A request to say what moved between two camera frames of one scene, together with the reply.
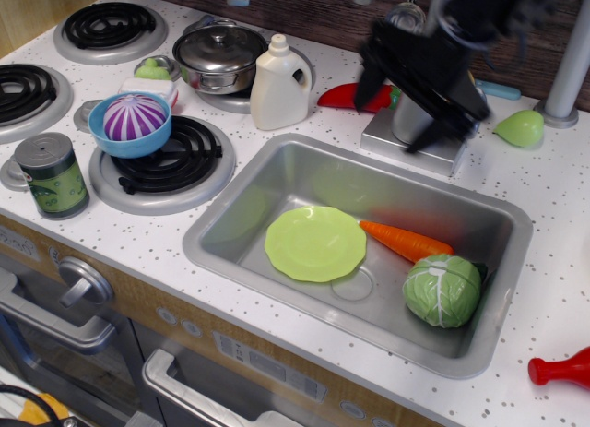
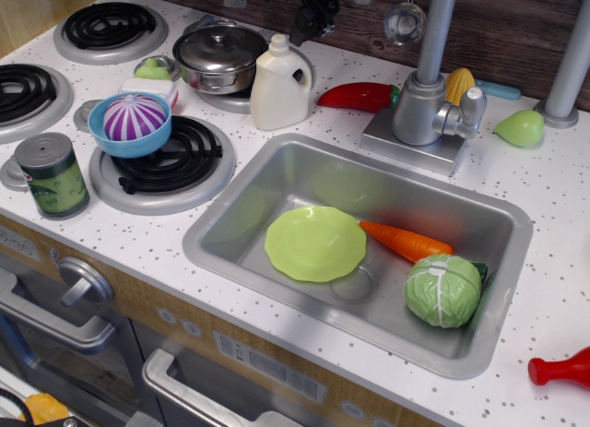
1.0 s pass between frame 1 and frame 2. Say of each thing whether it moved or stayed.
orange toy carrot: stayed
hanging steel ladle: stayed
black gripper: moved
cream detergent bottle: stayed
